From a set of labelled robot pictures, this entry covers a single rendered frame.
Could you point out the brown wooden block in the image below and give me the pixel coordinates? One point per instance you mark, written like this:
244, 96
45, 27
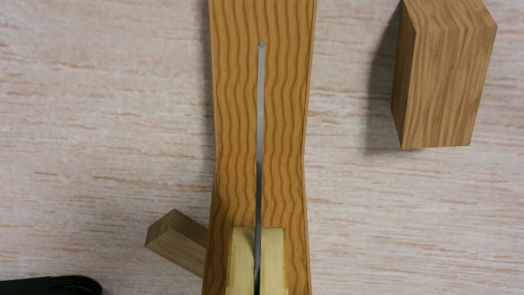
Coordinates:
442, 56
179, 239

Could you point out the black sliding bevel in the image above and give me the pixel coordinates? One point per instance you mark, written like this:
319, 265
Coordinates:
73, 284

